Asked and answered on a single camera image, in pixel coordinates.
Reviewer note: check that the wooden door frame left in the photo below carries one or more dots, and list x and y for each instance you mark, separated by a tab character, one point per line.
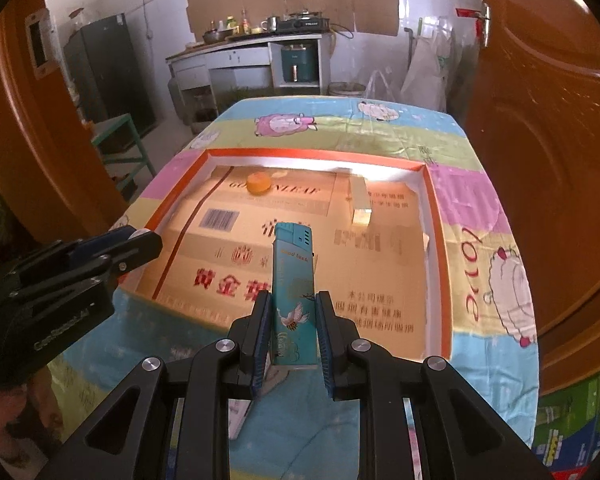
51	176

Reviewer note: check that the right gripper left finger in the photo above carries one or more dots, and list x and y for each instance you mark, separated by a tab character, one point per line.
171	417

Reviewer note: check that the green metal table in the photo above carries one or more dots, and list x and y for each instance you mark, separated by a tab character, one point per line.
119	143

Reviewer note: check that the shallow cardboard tray box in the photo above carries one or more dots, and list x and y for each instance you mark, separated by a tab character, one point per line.
235	222

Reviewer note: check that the colourful cartoon tablecloth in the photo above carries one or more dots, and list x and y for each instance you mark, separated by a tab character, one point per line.
295	431

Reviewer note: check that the wooden door right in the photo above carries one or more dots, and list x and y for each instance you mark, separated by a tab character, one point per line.
534	121

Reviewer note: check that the opaque orange bottle cap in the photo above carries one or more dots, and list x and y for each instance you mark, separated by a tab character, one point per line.
258	183

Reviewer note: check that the dark refrigerator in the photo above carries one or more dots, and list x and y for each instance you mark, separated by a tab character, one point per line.
103	67

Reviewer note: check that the kitchen counter cabinet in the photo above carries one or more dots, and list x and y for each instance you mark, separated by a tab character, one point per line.
208	79

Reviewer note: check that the white lighter box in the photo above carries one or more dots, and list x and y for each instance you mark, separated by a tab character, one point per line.
237	414

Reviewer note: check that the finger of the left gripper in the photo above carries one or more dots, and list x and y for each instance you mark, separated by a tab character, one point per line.
114	242
130	254

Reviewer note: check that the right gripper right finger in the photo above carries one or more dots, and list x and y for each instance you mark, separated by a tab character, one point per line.
417	419

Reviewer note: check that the white sack bag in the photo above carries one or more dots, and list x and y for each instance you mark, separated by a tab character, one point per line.
427	76

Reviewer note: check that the teal lighter with bird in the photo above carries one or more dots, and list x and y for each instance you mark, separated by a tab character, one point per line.
294	339

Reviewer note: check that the black gas stove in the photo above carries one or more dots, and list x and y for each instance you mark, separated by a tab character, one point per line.
304	22

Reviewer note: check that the green beverage carton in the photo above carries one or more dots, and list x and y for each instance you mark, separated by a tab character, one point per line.
567	430

